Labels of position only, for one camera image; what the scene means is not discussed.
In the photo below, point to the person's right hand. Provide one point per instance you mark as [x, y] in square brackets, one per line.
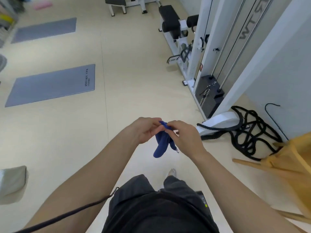
[188, 140]

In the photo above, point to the person's left hand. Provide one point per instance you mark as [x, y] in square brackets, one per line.
[143, 129]

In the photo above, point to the person's left fingers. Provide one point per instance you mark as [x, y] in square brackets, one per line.
[155, 123]

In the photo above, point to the person's right fingers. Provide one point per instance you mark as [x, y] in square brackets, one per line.
[174, 129]

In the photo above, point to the blue cloth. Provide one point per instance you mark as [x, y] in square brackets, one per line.
[161, 143]

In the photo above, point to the person's left forearm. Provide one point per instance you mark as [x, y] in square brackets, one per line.
[85, 181]

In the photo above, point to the person's right forearm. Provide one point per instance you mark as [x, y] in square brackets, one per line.
[243, 194]

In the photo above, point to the light shoe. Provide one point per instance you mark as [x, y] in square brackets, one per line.
[171, 172]

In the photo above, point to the black weight stack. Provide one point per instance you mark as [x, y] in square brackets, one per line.
[208, 94]

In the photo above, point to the black trousers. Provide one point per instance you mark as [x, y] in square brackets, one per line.
[155, 208]

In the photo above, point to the white machine with black pads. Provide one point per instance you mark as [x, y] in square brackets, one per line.
[178, 33]

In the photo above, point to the grey printed exercise mat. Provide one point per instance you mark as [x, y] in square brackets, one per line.
[52, 84]

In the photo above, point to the wooden stool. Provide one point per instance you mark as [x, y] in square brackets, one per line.
[289, 164]

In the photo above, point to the black padded bench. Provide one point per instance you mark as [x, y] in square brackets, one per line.
[115, 2]

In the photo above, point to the grey plain exercise mat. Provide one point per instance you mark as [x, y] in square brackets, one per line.
[45, 29]

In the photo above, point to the grey cushion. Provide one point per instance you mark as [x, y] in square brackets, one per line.
[12, 184]

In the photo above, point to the pink mat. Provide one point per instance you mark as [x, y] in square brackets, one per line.
[42, 5]

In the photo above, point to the shelf with coloured items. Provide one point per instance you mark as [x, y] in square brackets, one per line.
[8, 19]

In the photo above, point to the white frame gym machine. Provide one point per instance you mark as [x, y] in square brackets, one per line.
[143, 3]

